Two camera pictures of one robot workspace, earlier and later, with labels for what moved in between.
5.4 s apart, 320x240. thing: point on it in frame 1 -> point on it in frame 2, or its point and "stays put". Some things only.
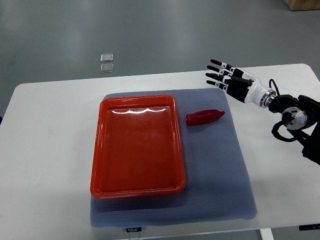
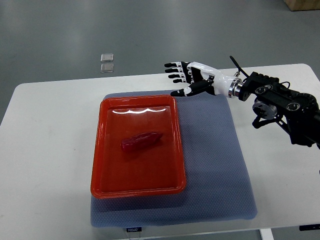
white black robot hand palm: (255, 92) -> (222, 84)
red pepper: (204, 117) -> (141, 141)
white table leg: (266, 234) stays put
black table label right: (309, 227) stays put
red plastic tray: (137, 150) stays put
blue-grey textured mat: (217, 187) stays put
